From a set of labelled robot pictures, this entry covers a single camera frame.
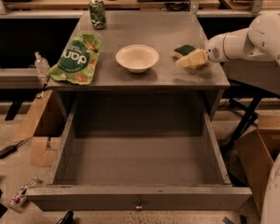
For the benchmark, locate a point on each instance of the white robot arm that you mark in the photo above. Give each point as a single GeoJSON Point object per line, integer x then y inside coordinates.
{"type": "Point", "coordinates": [260, 41]}

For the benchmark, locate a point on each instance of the black power adapter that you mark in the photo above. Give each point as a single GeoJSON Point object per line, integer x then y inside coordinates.
{"type": "Point", "coordinates": [11, 149]}

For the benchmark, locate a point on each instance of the grey wooden cabinet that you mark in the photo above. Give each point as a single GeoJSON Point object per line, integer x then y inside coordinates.
{"type": "Point", "coordinates": [163, 31]}

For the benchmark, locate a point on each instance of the white paper bowl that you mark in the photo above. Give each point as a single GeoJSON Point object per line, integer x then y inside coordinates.
{"type": "Point", "coordinates": [137, 58]}

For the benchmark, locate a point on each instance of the brown cardboard pieces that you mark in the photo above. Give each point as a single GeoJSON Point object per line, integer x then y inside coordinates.
{"type": "Point", "coordinates": [43, 124]}

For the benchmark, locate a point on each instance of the grey open top drawer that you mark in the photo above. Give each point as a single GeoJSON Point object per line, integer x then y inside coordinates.
{"type": "Point", "coordinates": [116, 151]}

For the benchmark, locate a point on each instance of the green chip bag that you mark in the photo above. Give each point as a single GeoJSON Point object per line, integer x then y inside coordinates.
{"type": "Point", "coordinates": [78, 61]}

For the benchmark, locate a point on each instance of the plastic bottle on floor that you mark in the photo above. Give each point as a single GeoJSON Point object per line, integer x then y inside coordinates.
{"type": "Point", "coordinates": [19, 198]}

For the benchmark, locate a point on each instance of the green soda can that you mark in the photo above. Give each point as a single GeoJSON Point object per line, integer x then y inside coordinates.
{"type": "Point", "coordinates": [97, 11]}

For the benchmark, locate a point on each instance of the black folding chair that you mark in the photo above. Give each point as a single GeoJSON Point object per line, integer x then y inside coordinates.
{"type": "Point", "coordinates": [250, 83]}

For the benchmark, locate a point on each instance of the clear plastic bottle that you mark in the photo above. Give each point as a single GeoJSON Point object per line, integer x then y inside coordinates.
{"type": "Point", "coordinates": [41, 64]}

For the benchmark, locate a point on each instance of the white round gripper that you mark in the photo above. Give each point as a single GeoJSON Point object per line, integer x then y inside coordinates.
{"type": "Point", "coordinates": [215, 50]}

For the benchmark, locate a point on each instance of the green and yellow sponge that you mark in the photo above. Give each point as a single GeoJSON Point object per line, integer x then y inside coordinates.
{"type": "Point", "coordinates": [183, 51]}

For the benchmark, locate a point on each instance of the open cardboard box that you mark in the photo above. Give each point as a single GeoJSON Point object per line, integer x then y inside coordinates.
{"type": "Point", "coordinates": [257, 151]}

